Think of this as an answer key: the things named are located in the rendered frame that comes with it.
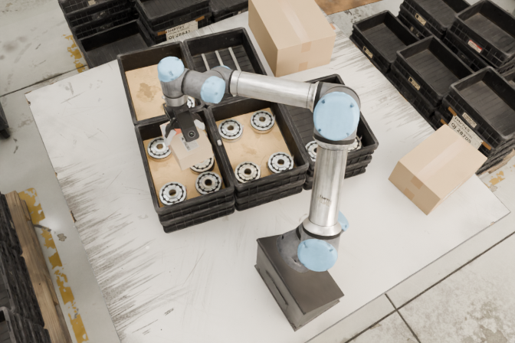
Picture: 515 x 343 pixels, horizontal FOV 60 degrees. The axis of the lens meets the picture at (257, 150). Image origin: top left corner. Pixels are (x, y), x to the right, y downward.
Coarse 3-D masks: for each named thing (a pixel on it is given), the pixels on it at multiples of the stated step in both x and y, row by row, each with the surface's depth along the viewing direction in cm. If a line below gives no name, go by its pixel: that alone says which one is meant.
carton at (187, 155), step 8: (176, 136) 154; (200, 136) 154; (176, 144) 152; (184, 144) 153; (192, 144) 153; (200, 144) 153; (208, 144) 153; (176, 152) 151; (184, 152) 151; (192, 152) 151; (200, 152) 153; (208, 152) 156; (176, 160) 156; (184, 160) 151; (192, 160) 154; (200, 160) 157; (184, 168) 155
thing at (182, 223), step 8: (216, 208) 174; (224, 208) 179; (232, 208) 185; (192, 216) 172; (200, 216) 177; (208, 216) 180; (216, 216) 183; (224, 216) 183; (168, 224) 171; (176, 224) 175; (184, 224) 179; (192, 224) 180; (168, 232) 178
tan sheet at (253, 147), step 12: (240, 120) 194; (252, 132) 191; (276, 132) 191; (228, 144) 187; (240, 144) 188; (252, 144) 188; (264, 144) 188; (276, 144) 188; (228, 156) 184; (240, 156) 184; (252, 156) 185; (264, 156) 185; (264, 168) 182
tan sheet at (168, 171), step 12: (144, 144) 186; (156, 168) 180; (168, 168) 180; (180, 168) 181; (216, 168) 181; (156, 180) 178; (168, 180) 178; (180, 180) 178; (192, 180) 178; (156, 192) 175; (192, 192) 175
